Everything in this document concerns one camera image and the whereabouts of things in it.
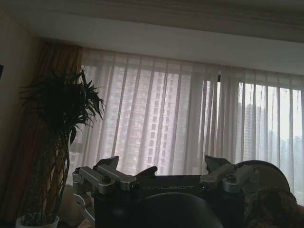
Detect white plant pot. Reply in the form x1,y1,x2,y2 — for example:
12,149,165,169
15,213,60,228

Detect beige sofa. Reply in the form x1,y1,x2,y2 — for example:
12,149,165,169
58,184,95,228

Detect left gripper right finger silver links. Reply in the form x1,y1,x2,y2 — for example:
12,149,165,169
199,155,259,193

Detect tall leafy green houseplant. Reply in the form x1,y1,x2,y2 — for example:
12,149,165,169
19,68,106,225

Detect round dark-rimmed pale disc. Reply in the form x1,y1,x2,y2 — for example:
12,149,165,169
234,160,292,194

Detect sheer white curtain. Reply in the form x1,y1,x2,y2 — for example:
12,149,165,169
68,47,304,198

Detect brown drape curtain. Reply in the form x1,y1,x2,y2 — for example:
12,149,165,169
14,42,84,217

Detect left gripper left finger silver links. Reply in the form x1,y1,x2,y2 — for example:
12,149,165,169
72,156,158,192

